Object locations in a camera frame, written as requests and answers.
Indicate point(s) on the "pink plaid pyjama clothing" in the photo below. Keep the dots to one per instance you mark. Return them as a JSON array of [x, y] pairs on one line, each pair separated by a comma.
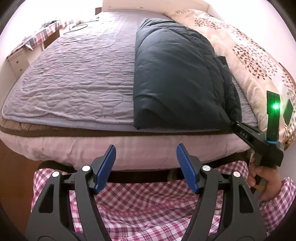
[[161, 211]]

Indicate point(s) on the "white desk with drawers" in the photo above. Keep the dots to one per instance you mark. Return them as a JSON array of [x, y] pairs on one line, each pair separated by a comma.
[[21, 59]]

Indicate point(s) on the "person's right hand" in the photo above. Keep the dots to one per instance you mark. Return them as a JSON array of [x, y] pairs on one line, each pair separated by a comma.
[[270, 175]]

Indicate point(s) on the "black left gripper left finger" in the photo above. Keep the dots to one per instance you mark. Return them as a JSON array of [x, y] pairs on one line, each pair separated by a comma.
[[51, 217]]

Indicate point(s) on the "plaid desk cloth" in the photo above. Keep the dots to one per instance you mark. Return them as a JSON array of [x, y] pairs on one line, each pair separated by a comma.
[[40, 36]]

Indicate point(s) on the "white mattress with brown trim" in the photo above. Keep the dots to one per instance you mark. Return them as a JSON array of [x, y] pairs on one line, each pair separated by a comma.
[[134, 151]]

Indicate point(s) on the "grey quilted bed cover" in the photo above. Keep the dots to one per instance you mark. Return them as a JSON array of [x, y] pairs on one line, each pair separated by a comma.
[[85, 79]]

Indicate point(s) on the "black phone on duvet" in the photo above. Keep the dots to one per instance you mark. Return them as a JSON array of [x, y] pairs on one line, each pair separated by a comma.
[[287, 115]]

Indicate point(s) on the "floral cream duvet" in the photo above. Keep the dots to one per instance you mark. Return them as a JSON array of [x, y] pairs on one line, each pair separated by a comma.
[[255, 70]]

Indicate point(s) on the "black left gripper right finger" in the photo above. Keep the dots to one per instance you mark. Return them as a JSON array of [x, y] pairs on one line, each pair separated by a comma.
[[225, 209]]

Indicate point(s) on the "dark teal puffer jacket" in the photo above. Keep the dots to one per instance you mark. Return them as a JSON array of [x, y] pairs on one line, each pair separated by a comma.
[[179, 81]]

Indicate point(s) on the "white bed headboard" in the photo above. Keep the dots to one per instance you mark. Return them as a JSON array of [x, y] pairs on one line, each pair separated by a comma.
[[159, 6]]

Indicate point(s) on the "dark wooden nightstand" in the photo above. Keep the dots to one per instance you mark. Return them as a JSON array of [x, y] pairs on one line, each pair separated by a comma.
[[98, 10]]

